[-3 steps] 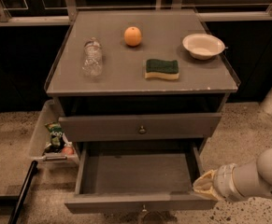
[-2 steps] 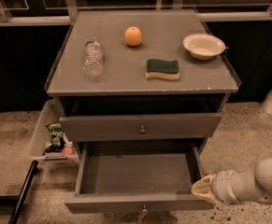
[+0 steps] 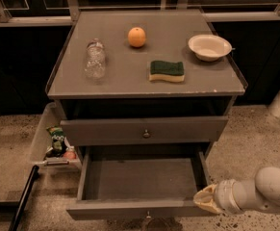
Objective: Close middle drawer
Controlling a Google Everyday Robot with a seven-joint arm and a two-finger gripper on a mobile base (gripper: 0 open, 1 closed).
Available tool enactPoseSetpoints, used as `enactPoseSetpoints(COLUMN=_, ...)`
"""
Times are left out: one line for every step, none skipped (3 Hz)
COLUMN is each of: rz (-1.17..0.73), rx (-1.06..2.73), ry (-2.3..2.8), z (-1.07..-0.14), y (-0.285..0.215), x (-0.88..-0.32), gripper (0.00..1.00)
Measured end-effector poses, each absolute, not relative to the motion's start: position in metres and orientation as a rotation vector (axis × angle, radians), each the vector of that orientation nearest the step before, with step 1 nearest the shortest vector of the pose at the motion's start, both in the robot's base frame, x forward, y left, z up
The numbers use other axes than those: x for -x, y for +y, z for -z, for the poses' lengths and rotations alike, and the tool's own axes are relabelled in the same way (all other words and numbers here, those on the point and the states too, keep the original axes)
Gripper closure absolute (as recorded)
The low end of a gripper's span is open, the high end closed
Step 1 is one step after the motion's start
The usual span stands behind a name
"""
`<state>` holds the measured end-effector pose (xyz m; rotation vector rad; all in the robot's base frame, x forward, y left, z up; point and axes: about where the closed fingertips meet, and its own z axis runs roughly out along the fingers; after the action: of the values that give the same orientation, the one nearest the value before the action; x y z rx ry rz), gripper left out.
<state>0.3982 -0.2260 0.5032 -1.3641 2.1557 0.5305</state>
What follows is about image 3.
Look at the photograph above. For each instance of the black pole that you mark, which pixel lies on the black pole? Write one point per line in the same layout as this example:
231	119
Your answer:
33	176

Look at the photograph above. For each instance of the green yellow sponge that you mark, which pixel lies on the green yellow sponge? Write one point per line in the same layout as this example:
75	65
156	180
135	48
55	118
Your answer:
167	71

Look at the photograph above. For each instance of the grey drawer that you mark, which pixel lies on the grey drawer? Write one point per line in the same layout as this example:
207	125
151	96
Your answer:
81	132
141	181

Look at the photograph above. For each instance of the grey top drawer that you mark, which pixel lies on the grey top drawer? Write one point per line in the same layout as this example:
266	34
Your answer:
81	132

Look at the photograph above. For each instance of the white bowl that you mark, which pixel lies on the white bowl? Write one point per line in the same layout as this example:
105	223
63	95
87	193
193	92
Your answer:
209	48

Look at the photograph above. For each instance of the clear plastic water bottle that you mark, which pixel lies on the clear plastic water bottle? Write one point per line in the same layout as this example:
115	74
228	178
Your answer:
96	59

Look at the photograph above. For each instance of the red round item in bin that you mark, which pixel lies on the red round item in bin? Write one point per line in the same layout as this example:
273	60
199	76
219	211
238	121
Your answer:
70	154

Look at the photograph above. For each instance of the grey drawer cabinet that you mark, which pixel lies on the grey drawer cabinet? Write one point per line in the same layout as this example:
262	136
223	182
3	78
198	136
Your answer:
125	91

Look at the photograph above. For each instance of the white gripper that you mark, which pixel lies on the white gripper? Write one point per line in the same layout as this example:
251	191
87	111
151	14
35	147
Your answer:
222	193

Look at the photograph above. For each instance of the green snack bag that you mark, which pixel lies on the green snack bag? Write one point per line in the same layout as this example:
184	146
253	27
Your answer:
57	136

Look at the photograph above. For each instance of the clear plastic storage bin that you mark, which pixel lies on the clear plastic storage bin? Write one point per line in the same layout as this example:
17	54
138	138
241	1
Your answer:
42	142

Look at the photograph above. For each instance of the orange fruit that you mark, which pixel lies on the orange fruit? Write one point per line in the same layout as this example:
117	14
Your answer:
137	37

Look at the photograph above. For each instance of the metal railing frame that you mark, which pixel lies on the metal railing frame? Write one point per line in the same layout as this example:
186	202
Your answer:
33	16

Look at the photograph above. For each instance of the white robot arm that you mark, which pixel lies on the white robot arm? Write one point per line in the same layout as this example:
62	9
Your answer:
249	158

